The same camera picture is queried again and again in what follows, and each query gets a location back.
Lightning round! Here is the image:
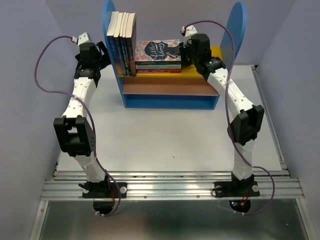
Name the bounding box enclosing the purple Roald Dahl book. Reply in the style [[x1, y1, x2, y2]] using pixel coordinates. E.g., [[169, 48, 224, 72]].
[[136, 68, 181, 74]]

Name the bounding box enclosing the teal book in stack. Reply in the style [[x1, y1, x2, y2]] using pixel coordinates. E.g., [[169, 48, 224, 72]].
[[135, 64, 181, 70]]

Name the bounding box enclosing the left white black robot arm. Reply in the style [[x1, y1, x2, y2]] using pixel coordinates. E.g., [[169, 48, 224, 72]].
[[53, 41, 111, 198]]

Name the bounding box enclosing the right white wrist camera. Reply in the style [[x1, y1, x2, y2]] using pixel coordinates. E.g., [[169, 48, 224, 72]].
[[180, 25, 198, 46]]

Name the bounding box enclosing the Little Women floral book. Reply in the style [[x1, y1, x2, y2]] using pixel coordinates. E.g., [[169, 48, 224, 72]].
[[134, 39, 181, 63]]

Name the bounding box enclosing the A Tale of Two Cities book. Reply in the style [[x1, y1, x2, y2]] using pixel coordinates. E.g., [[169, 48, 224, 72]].
[[125, 13, 137, 77]]

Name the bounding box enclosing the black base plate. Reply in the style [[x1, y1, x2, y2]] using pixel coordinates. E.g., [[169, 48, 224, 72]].
[[211, 181, 260, 198], [78, 182, 119, 199]]

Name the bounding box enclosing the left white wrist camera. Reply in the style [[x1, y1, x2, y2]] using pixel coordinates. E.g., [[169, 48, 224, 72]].
[[71, 32, 92, 47]]

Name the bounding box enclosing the Nineteen Eighty-Four dark book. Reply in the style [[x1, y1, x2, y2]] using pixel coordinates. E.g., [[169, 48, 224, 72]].
[[113, 11, 127, 76]]

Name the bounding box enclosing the Animal Farm blue book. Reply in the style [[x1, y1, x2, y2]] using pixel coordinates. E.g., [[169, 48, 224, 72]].
[[119, 12, 130, 76]]

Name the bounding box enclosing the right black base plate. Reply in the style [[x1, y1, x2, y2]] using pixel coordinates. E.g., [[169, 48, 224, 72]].
[[211, 181, 260, 198]]

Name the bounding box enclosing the aluminium extrusion rail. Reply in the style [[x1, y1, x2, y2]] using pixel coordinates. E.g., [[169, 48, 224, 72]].
[[40, 169, 305, 201]]

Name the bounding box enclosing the dark green book in stack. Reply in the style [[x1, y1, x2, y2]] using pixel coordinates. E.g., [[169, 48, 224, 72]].
[[135, 61, 181, 66]]

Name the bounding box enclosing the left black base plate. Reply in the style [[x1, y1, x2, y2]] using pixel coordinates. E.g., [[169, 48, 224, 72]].
[[78, 182, 119, 199]]

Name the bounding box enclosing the Three Days to See book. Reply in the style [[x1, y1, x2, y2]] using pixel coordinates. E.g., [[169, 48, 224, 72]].
[[120, 12, 135, 77]]

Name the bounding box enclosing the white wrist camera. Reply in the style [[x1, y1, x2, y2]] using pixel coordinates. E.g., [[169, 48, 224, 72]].
[[180, 25, 198, 46], [71, 32, 92, 47]]

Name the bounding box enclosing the blue yellow wooden bookshelf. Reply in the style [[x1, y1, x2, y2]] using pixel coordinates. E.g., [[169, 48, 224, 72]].
[[115, 2, 247, 110]]

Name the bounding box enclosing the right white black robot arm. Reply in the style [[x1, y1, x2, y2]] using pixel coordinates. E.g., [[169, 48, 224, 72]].
[[179, 33, 265, 198]]

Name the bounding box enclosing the Jane Eyre blue book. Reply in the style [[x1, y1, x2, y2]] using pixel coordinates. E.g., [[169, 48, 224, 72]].
[[106, 11, 123, 75]]

